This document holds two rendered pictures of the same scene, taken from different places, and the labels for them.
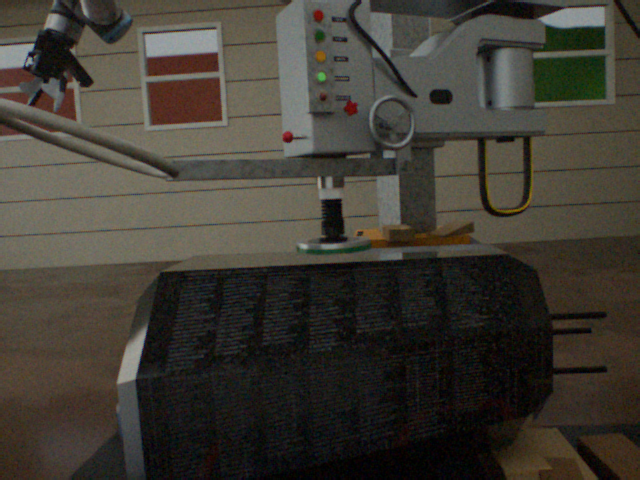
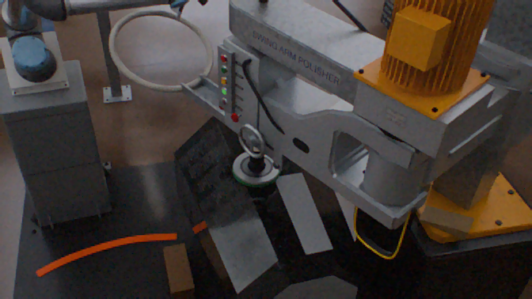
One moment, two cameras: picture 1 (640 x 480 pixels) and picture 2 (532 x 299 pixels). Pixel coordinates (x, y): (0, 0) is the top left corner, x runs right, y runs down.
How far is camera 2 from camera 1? 2.51 m
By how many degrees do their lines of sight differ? 69
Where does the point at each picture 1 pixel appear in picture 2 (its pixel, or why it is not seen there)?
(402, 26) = (506, 19)
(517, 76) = (372, 173)
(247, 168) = (207, 107)
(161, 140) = not seen: outside the picture
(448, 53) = (310, 123)
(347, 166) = not seen: hidden behind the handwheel
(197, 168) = (189, 93)
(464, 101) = (317, 159)
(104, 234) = not seen: outside the picture
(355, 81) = (246, 103)
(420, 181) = (465, 164)
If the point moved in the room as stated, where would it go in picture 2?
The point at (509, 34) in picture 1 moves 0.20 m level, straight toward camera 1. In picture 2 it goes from (368, 141) to (305, 139)
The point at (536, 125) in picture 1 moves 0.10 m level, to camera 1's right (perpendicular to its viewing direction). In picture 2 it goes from (379, 217) to (394, 240)
